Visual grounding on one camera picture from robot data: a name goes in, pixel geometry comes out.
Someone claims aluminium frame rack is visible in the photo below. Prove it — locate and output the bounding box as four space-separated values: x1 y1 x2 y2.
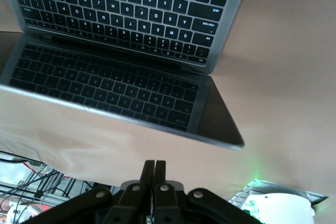
0 159 119 209

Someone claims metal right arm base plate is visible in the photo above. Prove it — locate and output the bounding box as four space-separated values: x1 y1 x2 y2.
229 178 329 209

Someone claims black rack cable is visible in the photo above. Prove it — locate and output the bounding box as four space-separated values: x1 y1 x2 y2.
0 170 69 200

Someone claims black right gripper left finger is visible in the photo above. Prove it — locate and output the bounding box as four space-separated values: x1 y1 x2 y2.
31 159 156 224

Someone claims brown table cover sheet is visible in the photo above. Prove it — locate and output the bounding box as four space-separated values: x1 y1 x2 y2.
0 0 336 204

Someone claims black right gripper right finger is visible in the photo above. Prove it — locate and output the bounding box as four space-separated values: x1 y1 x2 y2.
153 159 264 224

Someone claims grey laptop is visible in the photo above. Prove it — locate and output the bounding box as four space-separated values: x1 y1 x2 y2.
0 0 253 152

